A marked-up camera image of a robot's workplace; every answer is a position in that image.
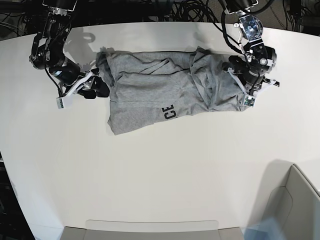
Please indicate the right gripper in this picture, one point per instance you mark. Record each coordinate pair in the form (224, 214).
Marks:
(72, 81)

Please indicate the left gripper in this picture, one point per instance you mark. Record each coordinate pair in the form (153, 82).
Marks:
(251, 72)

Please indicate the grey T-shirt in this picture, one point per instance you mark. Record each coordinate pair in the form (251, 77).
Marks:
(151, 87)

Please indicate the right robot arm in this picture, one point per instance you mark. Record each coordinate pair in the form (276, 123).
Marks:
(47, 54)

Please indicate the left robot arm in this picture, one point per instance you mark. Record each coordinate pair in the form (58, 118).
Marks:
(250, 42)

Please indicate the grey bin at right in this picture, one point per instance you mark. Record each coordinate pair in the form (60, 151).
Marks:
(296, 207)

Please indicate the grey bin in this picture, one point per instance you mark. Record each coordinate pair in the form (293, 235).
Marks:
(296, 207)
(179, 230)

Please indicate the grey bin at bottom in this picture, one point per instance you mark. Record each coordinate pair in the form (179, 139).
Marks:
(179, 230)

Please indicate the blue translucent object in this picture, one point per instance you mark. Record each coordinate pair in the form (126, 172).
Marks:
(267, 229)

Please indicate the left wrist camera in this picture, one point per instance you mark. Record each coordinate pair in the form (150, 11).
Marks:
(249, 101)

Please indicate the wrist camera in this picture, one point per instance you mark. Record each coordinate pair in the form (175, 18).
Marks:
(249, 101)
(64, 102)

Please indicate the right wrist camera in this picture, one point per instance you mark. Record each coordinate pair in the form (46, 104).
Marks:
(64, 102)

